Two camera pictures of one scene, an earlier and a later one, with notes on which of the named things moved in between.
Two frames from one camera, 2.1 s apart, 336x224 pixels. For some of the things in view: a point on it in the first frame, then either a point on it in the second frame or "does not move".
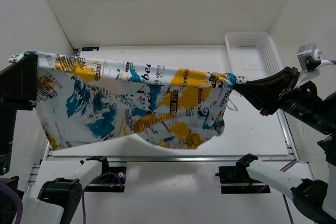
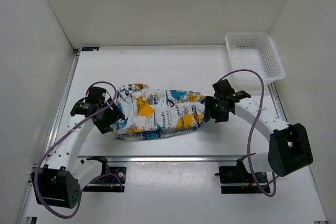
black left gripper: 18,83 -> 115,115
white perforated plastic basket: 253,55 does not move
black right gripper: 268,93 -> 209,102
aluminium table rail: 261,158 does not move
